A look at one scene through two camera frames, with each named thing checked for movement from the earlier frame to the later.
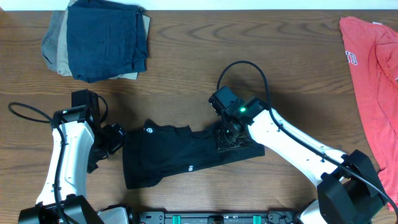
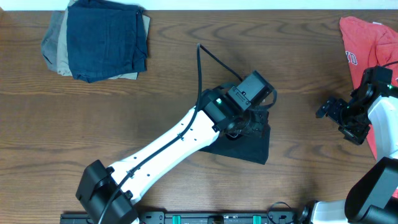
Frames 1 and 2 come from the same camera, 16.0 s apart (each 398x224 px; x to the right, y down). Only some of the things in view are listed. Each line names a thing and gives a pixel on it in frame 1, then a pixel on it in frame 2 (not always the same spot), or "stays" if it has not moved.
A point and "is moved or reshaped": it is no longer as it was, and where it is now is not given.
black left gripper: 118,137 → 263,122
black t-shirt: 153,150 is moved or reshaped
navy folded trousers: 106,40 stays
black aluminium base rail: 216,217 stays
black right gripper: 222,143 → 356,135
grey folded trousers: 49,46 stays
